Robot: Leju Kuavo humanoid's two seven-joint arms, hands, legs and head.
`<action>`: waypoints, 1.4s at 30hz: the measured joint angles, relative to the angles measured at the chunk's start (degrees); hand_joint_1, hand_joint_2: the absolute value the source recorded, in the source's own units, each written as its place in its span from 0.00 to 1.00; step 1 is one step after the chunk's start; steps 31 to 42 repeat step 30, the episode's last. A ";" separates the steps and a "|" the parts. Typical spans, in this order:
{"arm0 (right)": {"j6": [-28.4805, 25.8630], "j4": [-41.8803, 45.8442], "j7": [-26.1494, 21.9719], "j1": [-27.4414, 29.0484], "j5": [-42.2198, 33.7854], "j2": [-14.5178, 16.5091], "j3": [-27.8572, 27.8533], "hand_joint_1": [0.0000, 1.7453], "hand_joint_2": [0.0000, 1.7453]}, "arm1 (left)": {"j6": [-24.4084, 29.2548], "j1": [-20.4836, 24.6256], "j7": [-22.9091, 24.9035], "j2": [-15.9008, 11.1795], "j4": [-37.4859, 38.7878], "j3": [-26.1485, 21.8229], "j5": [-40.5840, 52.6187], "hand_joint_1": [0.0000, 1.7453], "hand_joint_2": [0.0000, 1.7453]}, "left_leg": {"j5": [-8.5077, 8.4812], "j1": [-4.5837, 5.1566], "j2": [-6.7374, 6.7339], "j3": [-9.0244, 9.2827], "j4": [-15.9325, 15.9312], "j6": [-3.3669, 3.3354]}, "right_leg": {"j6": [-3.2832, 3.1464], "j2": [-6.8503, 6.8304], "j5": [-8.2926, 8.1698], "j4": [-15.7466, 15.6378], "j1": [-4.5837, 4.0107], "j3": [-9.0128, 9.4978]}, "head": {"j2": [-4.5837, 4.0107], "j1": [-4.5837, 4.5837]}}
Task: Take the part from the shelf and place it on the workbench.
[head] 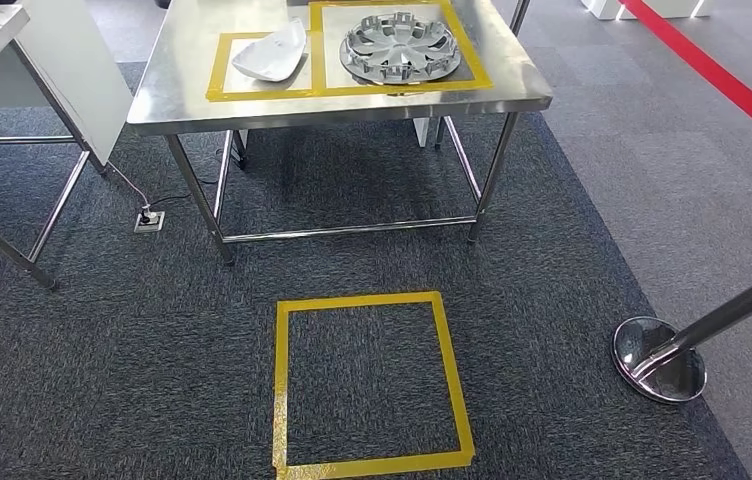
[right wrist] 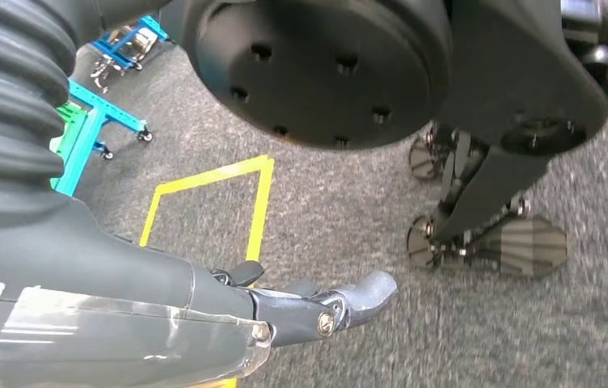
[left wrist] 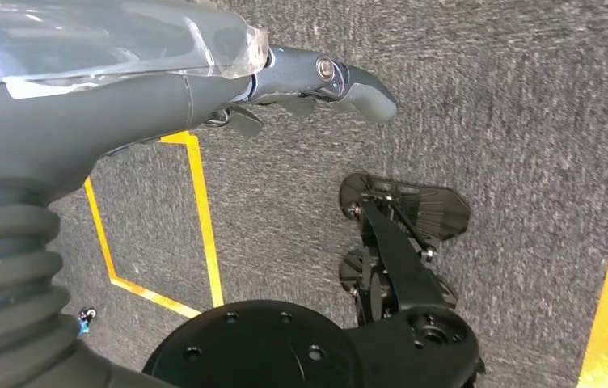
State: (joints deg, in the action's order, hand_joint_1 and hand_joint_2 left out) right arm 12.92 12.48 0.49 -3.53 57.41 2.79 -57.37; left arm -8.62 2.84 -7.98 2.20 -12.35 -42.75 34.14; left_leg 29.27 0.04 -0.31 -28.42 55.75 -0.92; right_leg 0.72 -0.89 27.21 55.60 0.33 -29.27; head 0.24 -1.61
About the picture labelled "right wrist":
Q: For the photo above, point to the black left robot leg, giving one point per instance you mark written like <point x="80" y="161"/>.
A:
<point x="604" y="59"/>

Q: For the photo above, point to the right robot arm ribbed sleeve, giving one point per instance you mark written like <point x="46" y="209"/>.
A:
<point x="9" y="107"/>

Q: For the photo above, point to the green plastic crate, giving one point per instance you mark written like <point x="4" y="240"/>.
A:
<point x="68" y="123"/>

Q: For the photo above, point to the yellow floor tape square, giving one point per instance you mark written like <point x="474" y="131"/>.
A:
<point x="261" y="203"/>
<point x="218" y="384"/>

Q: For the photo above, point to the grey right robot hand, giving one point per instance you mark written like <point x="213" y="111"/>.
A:
<point x="95" y="289"/>

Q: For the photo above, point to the blue metal shelf rack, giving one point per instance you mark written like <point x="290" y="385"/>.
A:
<point x="89" y="128"/>
<point x="148" y="27"/>

